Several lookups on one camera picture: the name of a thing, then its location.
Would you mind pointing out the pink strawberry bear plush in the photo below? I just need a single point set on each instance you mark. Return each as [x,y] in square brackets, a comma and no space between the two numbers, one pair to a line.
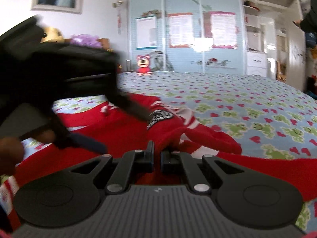
[143,65]

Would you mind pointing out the white drawer cabinet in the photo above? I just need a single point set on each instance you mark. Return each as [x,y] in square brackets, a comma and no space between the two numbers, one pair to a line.
[257,64]

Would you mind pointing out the operator left hand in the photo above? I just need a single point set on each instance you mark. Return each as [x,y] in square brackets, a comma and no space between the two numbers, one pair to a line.
[12,150]

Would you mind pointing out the red varsity jacket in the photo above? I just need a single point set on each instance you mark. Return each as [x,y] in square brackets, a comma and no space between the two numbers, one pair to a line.
[168,127]

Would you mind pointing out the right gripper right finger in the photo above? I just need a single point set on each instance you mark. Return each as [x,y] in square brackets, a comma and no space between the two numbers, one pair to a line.
[245,196]

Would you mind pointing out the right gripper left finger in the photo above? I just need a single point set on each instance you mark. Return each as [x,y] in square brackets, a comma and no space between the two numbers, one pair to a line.
[71,195]

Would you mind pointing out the yellow bear plush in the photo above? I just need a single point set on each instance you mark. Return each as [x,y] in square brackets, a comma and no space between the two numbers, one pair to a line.
[52,34]

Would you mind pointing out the frog and heart bedspread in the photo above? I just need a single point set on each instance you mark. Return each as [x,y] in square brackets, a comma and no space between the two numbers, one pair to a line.
[268,118]

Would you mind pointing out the purple fluffy cushion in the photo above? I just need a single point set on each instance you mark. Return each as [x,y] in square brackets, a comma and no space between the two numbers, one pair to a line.
[86,41]

